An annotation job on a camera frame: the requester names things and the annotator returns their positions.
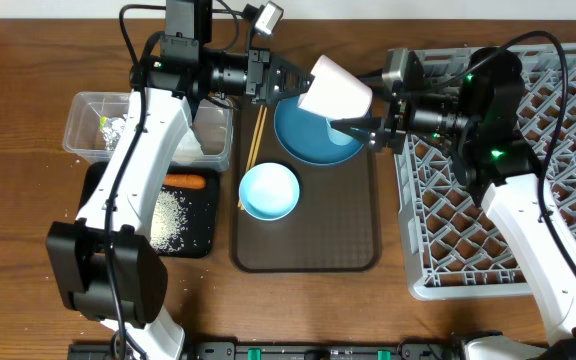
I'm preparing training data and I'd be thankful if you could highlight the orange carrot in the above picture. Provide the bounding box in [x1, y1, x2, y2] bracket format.
[163, 174, 206, 190]

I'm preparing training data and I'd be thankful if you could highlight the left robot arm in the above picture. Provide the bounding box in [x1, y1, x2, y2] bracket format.
[46, 1, 313, 359]

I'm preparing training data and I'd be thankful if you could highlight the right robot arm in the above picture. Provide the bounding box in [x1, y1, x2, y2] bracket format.
[332, 45, 576, 359]

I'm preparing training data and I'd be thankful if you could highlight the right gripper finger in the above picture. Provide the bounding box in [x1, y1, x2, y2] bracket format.
[359, 74, 393, 100]
[331, 117, 383, 145]

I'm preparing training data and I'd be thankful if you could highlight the dark blue round plate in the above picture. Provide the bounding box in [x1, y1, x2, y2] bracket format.
[274, 97, 363, 166]

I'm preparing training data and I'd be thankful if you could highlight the light blue plastic cup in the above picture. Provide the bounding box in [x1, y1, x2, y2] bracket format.
[326, 118, 354, 146]

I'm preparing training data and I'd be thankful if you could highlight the clear plastic bin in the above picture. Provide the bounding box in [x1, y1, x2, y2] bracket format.
[63, 92, 233, 172]

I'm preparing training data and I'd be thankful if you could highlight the grey plastic dishwasher rack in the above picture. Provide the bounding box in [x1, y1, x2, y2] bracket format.
[394, 43, 576, 301]

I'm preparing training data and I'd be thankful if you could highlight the foil and yellow snack wrapper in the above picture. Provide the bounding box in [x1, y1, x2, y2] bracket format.
[99, 116, 126, 151]

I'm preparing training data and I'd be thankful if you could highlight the wooden chopstick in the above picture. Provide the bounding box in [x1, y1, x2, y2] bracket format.
[240, 105, 269, 174]
[237, 104, 265, 210]

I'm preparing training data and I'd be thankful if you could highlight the white napkin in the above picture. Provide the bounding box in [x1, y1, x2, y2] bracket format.
[172, 129, 204, 164]

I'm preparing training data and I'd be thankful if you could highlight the dark brown serving tray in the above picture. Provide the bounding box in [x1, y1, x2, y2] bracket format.
[230, 99, 381, 273]

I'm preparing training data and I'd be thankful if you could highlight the black plastic tray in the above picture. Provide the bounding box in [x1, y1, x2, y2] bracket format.
[77, 161, 221, 260]

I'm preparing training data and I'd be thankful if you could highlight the light blue bowl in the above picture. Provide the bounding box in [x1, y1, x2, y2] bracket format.
[238, 163, 300, 221]

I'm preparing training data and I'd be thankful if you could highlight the pile of white rice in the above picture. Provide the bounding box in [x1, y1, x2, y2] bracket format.
[150, 190, 188, 254]

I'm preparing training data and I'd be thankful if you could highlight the pink plastic cup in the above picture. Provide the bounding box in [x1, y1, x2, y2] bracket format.
[297, 55, 373, 120]

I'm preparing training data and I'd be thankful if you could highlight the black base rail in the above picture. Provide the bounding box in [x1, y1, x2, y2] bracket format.
[66, 340, 469, 360]

